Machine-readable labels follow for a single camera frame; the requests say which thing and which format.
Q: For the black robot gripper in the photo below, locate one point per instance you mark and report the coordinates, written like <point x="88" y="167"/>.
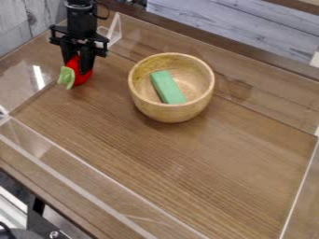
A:
<point x="79" y="36"/>

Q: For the clear acrylic table barrier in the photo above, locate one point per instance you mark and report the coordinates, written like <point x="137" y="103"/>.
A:
<point x="215" y="178"/>

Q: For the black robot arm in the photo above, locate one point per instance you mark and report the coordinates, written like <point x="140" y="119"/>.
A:
<point x="80" y="2"/>

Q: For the wooden bowl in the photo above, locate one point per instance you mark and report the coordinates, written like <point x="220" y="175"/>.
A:
<point x="195" y="78"/>

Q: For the red plush tomato toy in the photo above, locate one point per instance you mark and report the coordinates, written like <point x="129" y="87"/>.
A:
<point x="71" y="75"/>

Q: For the black metal bracket with bolt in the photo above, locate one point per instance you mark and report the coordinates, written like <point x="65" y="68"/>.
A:
<point x="39" y="225"/>

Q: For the green rectangular block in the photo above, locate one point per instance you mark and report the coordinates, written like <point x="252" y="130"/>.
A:
<point x="167" y="88"/>

